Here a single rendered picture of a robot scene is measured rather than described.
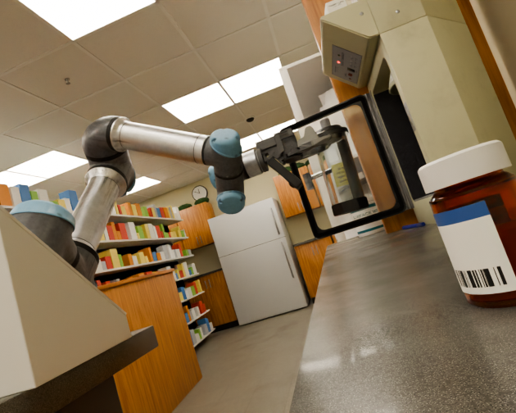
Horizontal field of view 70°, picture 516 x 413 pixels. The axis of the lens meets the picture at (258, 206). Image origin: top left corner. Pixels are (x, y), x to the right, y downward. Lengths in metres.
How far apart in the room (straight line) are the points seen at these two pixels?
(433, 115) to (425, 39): 0.18
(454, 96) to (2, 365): 0.95
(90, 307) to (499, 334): 0.52
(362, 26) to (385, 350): 0.88
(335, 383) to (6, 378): 0.43
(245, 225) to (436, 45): 5.15
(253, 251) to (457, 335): 5.72
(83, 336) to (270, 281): 5.37
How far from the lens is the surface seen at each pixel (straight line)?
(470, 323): 0.22
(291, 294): 5.88
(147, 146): 1.00
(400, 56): 0.98
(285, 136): 1.05
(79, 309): 0.59
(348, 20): 1.02
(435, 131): 0.94
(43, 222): 0.78
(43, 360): 0.53
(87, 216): 0.99
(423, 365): 0.18
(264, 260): 5.87
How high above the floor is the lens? 1.01
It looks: 7 degrees up
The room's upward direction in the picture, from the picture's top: 18 degrees counter-clockwise
